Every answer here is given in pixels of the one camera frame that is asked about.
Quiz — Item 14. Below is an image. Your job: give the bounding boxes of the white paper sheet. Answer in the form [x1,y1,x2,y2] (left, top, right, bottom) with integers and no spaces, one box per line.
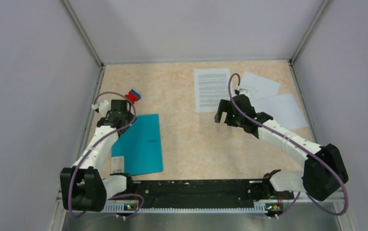
[240,72,280,99]
[252,94,308,130]

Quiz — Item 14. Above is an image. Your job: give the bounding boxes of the red blue toy block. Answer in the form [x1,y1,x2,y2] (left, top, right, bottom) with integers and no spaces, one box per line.
[125,89,141,104]

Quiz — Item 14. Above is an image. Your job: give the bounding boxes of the printed text paper sheet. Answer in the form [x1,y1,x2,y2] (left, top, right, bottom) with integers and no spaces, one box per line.
[194,68,230,113]

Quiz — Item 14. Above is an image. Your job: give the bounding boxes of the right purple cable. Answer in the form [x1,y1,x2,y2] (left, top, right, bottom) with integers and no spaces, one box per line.
[228,73,350,218]

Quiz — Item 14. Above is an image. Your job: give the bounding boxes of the teal folder black inside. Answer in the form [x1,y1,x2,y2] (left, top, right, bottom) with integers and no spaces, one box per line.
[110,114,164,176]

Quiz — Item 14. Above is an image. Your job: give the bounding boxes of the purple cable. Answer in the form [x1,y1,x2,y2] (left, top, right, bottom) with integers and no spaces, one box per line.
[67,91,145,220]
[228,73,350,218]

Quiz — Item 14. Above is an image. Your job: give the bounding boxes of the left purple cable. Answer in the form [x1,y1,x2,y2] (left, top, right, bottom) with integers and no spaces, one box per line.
[67,91,145,220]

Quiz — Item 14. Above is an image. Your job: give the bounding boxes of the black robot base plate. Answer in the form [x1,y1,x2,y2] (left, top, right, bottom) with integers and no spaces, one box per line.
[108,178,295,210]

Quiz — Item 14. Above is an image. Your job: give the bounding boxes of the white slotted cable duct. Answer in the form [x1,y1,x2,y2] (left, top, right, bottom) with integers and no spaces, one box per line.
[100,202,268,214]

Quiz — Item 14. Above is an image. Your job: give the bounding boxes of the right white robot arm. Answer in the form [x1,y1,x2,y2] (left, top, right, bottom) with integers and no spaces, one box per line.
[214,94,349,201]

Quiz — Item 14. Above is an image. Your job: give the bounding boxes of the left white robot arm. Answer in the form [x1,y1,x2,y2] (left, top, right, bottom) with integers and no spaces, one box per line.
[59,100,136,212]

